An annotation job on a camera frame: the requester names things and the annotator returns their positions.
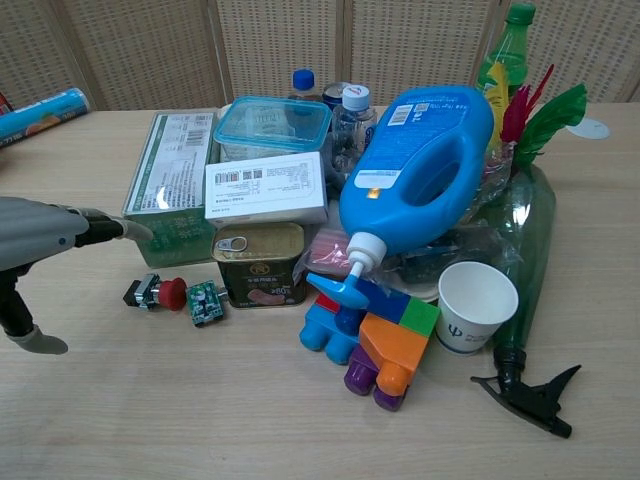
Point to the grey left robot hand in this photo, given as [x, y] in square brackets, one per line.
[35, 230]

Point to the red emergency stop button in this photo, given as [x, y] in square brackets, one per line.
[172, 294]

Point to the blue cling film tube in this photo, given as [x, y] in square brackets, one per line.
[42, 117]

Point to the long green cardboard box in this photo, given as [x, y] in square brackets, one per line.
[167, 170]

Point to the small green cube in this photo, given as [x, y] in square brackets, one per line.
[205, 302]

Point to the gold luncheon meat can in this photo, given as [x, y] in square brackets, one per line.
[262, 265]

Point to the white cardboard box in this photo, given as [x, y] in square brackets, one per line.
[267, 187]

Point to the clear container blue lid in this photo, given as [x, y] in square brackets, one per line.
[272, 125]

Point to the pink snack packet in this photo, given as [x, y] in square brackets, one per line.
[325, 247]

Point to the dark bottle blue cap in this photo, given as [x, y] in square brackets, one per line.
[303, 82]

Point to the woven wooden folding screen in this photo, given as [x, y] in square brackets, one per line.
[280, 40]

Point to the blue silver drink can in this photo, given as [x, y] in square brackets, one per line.
[334, 96]

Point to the clear water bottle white cap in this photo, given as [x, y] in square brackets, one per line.
[356, 125]

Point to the blue detergent jug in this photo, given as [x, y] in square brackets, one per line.
[400, 170]

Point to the colourful building block toy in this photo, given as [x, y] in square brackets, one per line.
[395, 345]

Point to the white paper cup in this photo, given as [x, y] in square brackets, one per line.
[475, 305]

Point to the green spray bottle black trigger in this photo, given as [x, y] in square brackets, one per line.
[532, 235]

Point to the green soda bottle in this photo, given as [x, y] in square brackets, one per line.
[510, 50]

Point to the red green feather shuttlecock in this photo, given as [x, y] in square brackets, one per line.
[547, 122]

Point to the white round table cap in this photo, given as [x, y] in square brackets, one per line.
[590, 129]

